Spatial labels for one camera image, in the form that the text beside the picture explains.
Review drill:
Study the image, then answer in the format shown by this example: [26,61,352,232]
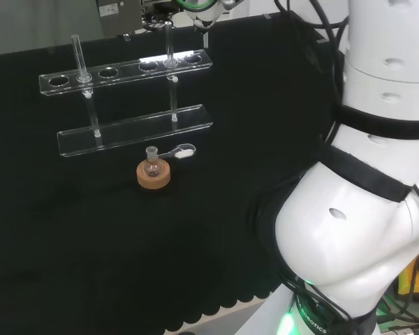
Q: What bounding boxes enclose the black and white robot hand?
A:
[218,0,240,13]

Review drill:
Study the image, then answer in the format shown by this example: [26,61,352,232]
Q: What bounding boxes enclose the clear plastic funnel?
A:
[183,2,228,49]

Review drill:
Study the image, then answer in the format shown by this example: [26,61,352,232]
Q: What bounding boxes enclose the glass weighing funnel with powder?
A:
[159,142,197,161]

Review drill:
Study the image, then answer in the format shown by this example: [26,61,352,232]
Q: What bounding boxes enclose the clear acrylic funnel stand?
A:
[38,20,214,158]

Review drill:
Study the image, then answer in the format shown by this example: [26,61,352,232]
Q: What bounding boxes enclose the small glass round-bottom flask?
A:
[142,145,162,177]

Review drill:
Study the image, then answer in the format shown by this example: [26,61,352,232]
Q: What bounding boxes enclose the grey metal box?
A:
[96,0,144,36]

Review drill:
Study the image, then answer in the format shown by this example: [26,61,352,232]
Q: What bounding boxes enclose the black cloth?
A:
[0,9,346,335]

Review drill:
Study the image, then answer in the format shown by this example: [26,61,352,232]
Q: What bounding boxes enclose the yellow stop button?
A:
[399,249,419,304]

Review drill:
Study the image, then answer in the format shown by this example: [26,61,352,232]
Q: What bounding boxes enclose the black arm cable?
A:
[274,0,352,118]

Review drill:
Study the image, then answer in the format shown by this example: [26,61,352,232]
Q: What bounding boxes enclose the cork ring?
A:
[135,158,172,191]

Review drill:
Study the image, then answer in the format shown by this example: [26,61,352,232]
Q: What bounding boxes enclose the black cables at arm base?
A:
[278,244,419,335]

